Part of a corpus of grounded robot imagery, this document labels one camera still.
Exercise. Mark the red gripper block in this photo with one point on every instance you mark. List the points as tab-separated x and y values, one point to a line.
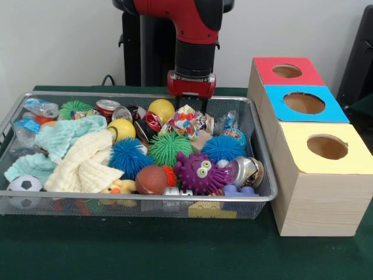
189	87

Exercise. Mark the colourful patterned cloth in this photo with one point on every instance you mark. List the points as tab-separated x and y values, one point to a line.
183	121

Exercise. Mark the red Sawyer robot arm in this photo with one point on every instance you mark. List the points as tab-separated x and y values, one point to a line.
198	17

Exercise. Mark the shallow mesh bin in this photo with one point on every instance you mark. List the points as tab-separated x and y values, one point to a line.
145	208

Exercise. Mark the wooden box with three holes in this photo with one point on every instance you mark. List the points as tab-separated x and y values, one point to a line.
320	204

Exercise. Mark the plain yellow ball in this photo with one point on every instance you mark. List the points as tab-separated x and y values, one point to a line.
161	109

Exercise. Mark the green spiky rubber ball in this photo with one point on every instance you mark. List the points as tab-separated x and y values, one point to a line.
167	148

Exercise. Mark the blue spiky rubber ball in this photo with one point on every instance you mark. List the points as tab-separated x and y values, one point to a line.
223	148
129	157

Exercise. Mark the purple spiky monster toy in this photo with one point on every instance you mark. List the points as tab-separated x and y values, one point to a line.
195	175

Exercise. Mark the yellow smiley ball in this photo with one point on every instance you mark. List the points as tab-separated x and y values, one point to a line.
122	128

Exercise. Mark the brown toy football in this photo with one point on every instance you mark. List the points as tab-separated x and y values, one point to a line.
151	179

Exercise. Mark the cream waffle cloth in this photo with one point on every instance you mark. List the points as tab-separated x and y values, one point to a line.
84	163

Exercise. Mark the mint green cloth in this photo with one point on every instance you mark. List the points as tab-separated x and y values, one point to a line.
64	132

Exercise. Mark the dark green table cloth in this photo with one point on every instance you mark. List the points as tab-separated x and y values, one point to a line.
175	251

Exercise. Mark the dark green side-table cloth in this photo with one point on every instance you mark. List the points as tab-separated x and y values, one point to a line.
364	110

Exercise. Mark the black stand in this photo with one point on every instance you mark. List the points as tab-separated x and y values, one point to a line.
358	58

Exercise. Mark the black and white soccer ball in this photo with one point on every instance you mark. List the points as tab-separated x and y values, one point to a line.
24	183

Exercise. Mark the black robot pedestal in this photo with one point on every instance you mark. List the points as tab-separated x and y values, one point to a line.
132	58

